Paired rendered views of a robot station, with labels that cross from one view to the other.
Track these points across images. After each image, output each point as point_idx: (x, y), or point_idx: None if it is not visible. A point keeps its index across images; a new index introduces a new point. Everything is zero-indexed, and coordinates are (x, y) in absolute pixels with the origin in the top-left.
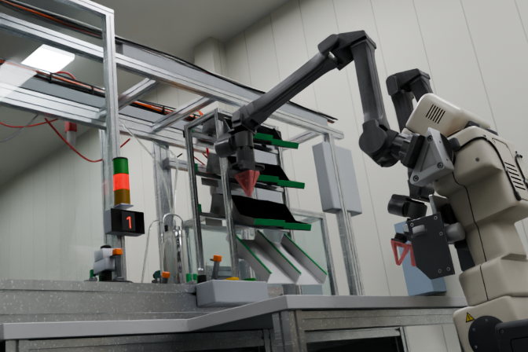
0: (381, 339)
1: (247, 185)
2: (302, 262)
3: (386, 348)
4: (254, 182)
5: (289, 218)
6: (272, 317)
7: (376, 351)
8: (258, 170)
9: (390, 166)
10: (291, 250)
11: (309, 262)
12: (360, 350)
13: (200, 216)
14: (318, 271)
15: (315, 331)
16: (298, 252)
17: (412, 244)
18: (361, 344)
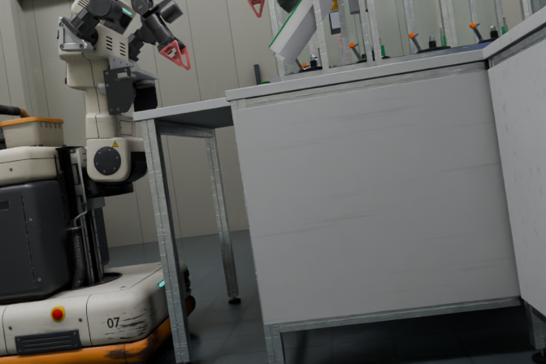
0: (270, 109)
1: (260, 6)
2: (299, 19)
3: (267, 121)
4: (252, 8)
5: None
6: (222, 126)
7: (282, 121)
8: None
9: (149, 42)
10: None
11: (289, 24)
12: (305, 113)
13: None
14: (279, 39)
15: (207, 136)
16: (301, 7)
17: (155, 90)
18: (302, 106)
